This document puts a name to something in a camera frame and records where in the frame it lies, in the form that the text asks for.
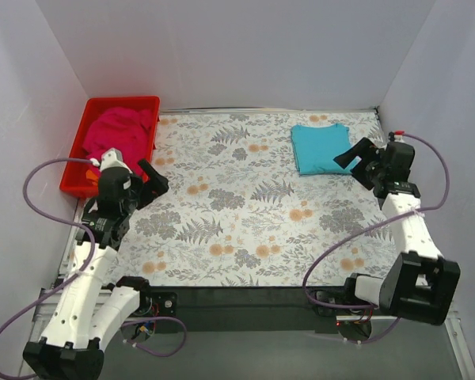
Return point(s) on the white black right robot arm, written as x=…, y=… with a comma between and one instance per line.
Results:
x=421, y=283

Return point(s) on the turquoise t shirt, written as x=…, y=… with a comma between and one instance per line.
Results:
x=316, y=147

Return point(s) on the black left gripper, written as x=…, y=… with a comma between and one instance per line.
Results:
x=146, y=190

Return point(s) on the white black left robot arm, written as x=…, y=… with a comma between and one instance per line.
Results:
x=72, y=345

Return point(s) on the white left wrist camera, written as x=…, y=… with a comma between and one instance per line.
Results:
x=111, y=158

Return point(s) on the aluminium frame rail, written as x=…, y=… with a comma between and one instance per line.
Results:
x=163, y=348

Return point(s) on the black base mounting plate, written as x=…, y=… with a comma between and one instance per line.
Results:
x=254, y=309

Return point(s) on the floral patterned table mat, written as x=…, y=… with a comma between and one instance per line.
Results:
x=238, y=213

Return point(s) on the magenta t shirt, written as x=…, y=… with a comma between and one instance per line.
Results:
x=125, y=129

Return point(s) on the red plastic bin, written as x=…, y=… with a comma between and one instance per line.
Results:
x=96, y=106

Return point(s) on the orange cloth in bin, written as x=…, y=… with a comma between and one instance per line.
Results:
x=91, y=177

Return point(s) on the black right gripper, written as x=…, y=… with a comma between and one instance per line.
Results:
x=366, y=165

